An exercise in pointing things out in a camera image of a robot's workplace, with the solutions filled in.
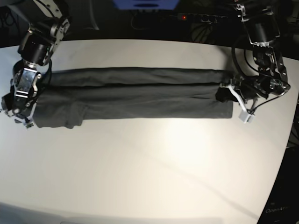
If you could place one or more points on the blue box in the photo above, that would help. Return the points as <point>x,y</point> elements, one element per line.
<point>146,4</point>

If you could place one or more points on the black power strip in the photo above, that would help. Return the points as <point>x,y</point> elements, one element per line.
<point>203,18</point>

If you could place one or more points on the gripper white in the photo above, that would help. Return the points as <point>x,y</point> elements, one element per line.
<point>20,107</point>
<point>251,93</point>

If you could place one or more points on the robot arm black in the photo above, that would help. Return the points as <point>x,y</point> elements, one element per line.
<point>262,32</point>
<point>36,49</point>

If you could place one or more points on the grey T-shirt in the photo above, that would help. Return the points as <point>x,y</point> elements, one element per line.
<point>130,93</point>

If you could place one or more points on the black OpenArm base box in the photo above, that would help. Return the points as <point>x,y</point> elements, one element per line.
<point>282,206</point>

